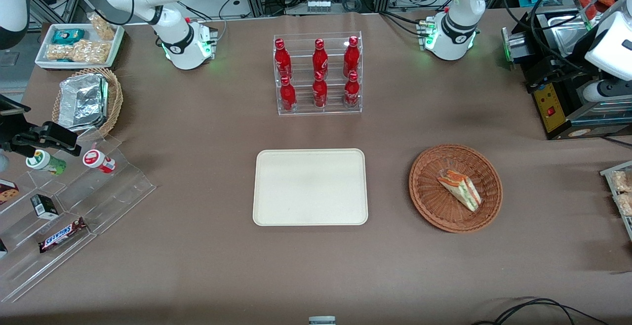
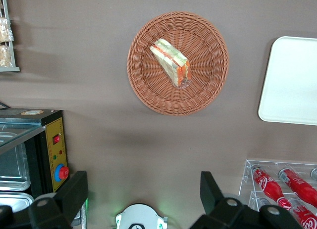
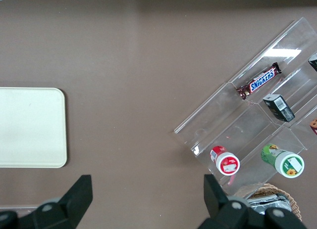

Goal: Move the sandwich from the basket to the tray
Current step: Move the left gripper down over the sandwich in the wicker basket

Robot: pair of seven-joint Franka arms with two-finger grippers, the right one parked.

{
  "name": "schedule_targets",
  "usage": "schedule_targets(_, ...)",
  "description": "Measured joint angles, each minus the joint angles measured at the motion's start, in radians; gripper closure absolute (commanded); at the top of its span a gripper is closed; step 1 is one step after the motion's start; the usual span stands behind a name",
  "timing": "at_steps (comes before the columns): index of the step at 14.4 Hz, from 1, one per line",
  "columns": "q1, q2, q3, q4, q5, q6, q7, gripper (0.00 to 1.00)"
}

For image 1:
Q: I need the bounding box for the red yogurt drink bottle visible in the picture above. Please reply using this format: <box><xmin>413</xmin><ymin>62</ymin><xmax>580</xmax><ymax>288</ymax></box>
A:
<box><xmin>82</xmin><ymin>149</ymin><xmax>117</xmax><ymax>174</ymax></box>

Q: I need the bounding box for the small black box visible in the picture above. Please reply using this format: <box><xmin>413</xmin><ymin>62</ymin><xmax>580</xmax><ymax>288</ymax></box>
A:
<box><xmin>30</xmin><ymin>194</ymin><xmax>60</xmax><ymax>220</ymax></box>

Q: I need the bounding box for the black floor cable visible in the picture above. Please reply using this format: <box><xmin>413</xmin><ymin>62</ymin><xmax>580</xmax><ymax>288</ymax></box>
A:
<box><xmin>471</xmin><ymin>297</ymin><xmax>612</xmax><ymax>325</ymax></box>

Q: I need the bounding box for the cream rectangular tray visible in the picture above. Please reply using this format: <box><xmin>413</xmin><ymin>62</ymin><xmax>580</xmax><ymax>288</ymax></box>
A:
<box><xmin>252</xmin><ymin>148</ymin><xmax>369</xmax><ymax>227</ymax></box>

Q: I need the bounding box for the large clear peanut bag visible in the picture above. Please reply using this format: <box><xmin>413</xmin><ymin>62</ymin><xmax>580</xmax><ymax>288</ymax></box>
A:
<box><xmin>46</xmin><ymin>39</ymin><xmax>111</xmax><ymax>64</ymax></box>

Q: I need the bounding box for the silver foil package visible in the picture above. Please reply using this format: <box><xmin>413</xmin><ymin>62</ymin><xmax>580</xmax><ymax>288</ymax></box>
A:
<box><xmin>58</xmin><ymin>73</ymin><xmax>110</xmax><ymax>132</ymax></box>

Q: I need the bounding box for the clear acrylic bottle rack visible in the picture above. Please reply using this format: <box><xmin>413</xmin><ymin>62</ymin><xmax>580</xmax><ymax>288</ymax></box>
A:
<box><xmin>273</xmin><ymin>31</ymin><xmax>363</xmax><ymax>116</ymax></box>

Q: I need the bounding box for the small clear peanut bag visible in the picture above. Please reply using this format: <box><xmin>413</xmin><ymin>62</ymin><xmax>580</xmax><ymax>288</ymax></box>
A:
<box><xmin>87</xmin><ymin>12</ymin><xmax>117</xmax><ymax>41</ymax></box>

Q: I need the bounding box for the white snack tray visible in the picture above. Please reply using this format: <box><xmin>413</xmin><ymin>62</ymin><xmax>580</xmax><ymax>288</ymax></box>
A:
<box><xmin>35</xmin><ymin>23</ymin><xmax>125</xmax><ymax>71</ymax></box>

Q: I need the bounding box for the red snack packet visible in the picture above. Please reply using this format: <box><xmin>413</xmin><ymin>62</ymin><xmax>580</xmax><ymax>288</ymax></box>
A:
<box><xmin>576</xmin><ymin>0</ymin><xmax>616</xmax><ymax>18</ymax></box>

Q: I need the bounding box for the black food warmer machine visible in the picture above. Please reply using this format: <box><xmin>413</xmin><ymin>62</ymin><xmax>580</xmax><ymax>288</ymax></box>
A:
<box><xmin>501</xmin><ymin>9</ymin><xmax>632</xmax><ymax>141</ymax></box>

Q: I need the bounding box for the tan wicker basket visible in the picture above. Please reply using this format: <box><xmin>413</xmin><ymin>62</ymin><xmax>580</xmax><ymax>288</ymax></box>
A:
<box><xmin>51</xmin><ymin>67</ymin><xmax>124</xmax><ymax>141</ymax></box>

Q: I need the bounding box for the red cola bottle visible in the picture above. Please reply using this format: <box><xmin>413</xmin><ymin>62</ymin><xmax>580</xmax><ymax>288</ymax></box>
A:
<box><xmin>280</xmin><ymin>76</ymin><xmax>297</xmax><ymax>113</ymax></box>
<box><xmin>312</xmin><ymin>39</ymin><xmax>329</xmax><ymax>76</ymax></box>
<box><xmin>343</xmin><ymin>36</ymin><xmax>360</xmax><ymax>76</ymax></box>
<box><xmin>313</xmin><ymin>71</ymin><xmax>328</xmax><ymax>109</ymax></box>
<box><xmin>344</xmin><ymin>71</ymin><xmax>360</xmax><ymax>109</ymax></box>
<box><xmin>275</xmin><ymin>38</ymin><xmax>292</xmax><ymax>80</ymax></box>

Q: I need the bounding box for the brown cookie box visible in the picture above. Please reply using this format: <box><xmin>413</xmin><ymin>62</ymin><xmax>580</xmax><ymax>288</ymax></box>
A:
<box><xmin>0</xmin><ymin>179</ymin><xmax>20</xmax><ymax>206</ymax></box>

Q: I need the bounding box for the brown round wicker basket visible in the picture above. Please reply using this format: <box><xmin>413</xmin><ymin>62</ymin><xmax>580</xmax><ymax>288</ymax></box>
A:
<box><xmin>408</xmin><ymin>143</ymin><xmax>504</xmax><ymax>234</ymax></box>

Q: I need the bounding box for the green yogurt drink bottle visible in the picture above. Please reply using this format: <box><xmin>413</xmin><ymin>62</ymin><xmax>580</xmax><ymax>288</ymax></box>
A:
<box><xmin>26</xmin><ymin>150</ymin><xmax>67</xmax><ymax>177</ymax></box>

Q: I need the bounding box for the clear bag of snacks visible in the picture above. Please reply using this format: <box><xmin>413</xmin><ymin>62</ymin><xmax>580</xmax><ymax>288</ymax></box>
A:
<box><xmin>614</xmin><ymin>193</ymin><xmax>632</xmax><ymax>217</ymax></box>
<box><xmin>610</xmin><ymin>170</ymin><xmax>632</xmax><ymax>193</ymax></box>

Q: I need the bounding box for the snickers chocolate bar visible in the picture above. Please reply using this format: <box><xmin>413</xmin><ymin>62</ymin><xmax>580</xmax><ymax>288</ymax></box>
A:
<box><xmin>39</xmin><ymin>217</ymin><xmax>88</xmax><ymax>254</ymax></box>

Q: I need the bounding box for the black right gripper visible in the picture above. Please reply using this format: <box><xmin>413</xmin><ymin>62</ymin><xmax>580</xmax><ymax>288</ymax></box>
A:
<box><xmin>0</xmin><ymin>95</ymin><xmax>82</xmax><ymax>157</ymax></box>

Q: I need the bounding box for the clear acrylic stepped display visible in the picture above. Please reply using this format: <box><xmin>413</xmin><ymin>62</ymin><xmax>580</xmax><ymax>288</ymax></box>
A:
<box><xmin>0</xmin><ymin>132</ymin><xmax>157</xmax><ymax>304</ymax></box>

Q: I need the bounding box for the teal snack packet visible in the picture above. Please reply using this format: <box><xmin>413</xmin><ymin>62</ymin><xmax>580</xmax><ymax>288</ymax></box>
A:
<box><xmin>52</xmin><ymin>29</ymin><xmax>86</xmax><ymax>45</ymax></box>

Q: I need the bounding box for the triangle sandwich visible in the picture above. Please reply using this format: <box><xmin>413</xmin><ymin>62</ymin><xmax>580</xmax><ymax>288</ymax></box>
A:
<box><xmin>436</xmin><ymin>168</ymin><xmax>482</xmax><ymax>212</ymax></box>

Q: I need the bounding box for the white tray with snacks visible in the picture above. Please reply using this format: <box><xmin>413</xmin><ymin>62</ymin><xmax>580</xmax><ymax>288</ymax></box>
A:
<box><xmin>599</xmin><ymin>161</ymin><xmax>632</xmax><ymax>241</ymax></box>

